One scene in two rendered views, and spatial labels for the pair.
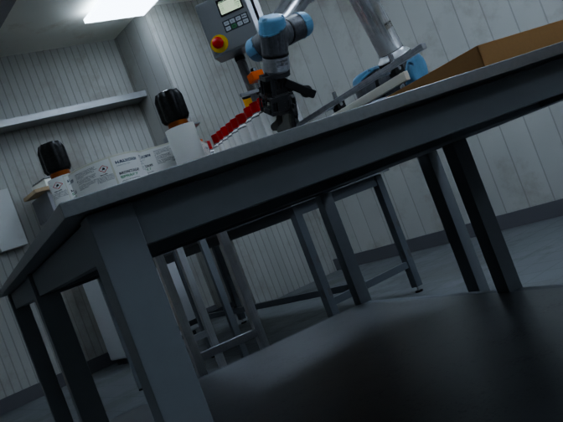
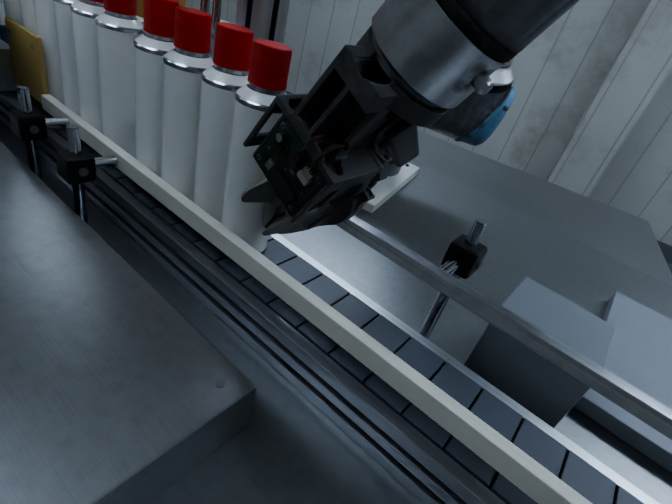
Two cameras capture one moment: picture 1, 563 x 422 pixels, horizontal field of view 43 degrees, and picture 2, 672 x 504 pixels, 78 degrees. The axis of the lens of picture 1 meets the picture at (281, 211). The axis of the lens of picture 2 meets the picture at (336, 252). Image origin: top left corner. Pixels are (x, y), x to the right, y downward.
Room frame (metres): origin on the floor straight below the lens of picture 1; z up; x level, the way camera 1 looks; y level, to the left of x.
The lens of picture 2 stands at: (1.80, 0.05, 1.14)
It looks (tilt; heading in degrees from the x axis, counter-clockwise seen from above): 33 degrees down; 325
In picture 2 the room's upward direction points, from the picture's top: 17 degrees clockwise
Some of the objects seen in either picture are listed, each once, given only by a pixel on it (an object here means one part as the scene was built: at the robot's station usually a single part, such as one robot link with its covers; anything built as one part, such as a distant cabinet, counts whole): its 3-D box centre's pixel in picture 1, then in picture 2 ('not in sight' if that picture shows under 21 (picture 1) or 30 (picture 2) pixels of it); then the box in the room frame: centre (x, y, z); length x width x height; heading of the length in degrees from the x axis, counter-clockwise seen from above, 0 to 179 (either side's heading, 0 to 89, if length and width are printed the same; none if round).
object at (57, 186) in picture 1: (64, 187); not in sight; (2.19, 0.59, 1.04); 0.09 x 0.09 x 0.29
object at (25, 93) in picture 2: not in sight; (45, 135); (2.41, 0.10, 0.89); 0.06 x 0.03 x 0.12; 115
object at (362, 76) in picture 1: (374, 89); not in sight; (2.48, -0.44, 1.02); 0.13 x 0.12 x 0.14; 45
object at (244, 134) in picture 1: (250, 143); (122, 75); (2.38, 0.02, 0.98); 0.05 x 0.05 x 0.20
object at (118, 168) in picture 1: (113, 188); not in sight; (1.96, 0.40, 0.95); 0.20 x 0.20 x 0.14
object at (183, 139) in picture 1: (183, 139); not in sight; (2.09, 0.19, 1.03); 0.09 x 0.09 x 0.30
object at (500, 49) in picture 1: (480, 69); not in sight; (1.38, -0.45, 0.85); 0.30 x 0.26 x 0.04; 25
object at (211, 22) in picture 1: (230, 25); not in sight; (2.42, -0.06, 1.38); 0.17 x 0.10 x 0.19; 80
